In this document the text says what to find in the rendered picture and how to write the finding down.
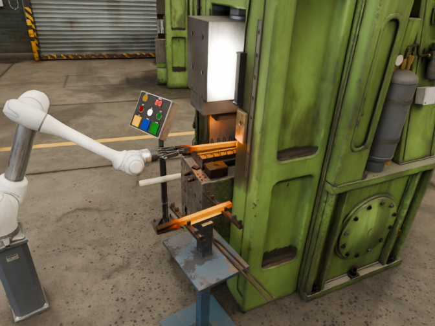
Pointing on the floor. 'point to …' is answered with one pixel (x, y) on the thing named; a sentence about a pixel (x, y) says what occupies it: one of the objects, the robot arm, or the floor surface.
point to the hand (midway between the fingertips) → (182, 149)
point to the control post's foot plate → (161, 223)
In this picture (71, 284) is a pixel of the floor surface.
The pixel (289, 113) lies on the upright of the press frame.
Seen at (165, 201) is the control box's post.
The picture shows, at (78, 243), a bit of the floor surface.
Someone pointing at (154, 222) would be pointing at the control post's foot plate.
